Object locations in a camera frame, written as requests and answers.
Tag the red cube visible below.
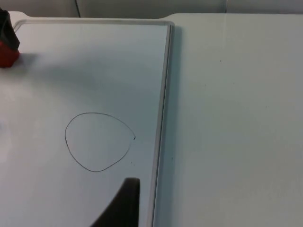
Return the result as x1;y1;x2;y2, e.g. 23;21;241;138
0;40;20;69

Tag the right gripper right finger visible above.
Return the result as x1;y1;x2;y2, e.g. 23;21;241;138
89;177;141;227

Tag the grey-framed whiteboard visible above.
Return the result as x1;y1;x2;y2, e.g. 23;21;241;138
0;19;175;227

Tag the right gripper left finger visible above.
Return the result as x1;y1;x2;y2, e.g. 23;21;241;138
0;8;20;52

